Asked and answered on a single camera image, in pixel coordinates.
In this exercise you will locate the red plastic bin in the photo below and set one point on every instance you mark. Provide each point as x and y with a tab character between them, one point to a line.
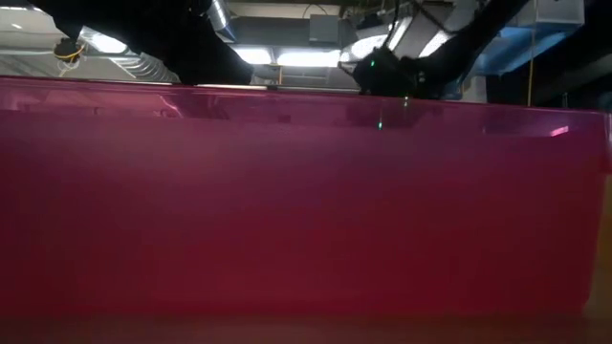
306	205

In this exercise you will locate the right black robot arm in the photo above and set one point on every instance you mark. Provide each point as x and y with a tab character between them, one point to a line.
478	43

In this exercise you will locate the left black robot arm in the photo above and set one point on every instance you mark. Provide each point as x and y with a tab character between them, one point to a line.
158	28

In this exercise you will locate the angled ceiling light fixture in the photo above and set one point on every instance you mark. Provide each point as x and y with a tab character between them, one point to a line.
368	45

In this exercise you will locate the grey ceiling box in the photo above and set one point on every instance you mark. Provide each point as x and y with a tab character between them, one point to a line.
325	28

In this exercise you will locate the ceiling light panel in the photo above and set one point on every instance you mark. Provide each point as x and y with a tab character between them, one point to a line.
308	58
253	55

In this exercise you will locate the grey horizontal overhead bar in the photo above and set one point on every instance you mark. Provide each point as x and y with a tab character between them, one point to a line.
229	86

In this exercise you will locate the yellow black ceiling reel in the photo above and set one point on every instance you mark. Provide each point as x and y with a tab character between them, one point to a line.
68	49

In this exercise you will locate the large rectangular metal duct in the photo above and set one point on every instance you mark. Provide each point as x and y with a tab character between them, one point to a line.
550	28

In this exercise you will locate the round silver air duct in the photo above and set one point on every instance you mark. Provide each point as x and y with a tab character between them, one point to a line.
222	19

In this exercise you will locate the corrugated silver air duct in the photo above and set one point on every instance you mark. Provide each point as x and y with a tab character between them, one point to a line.
143	69

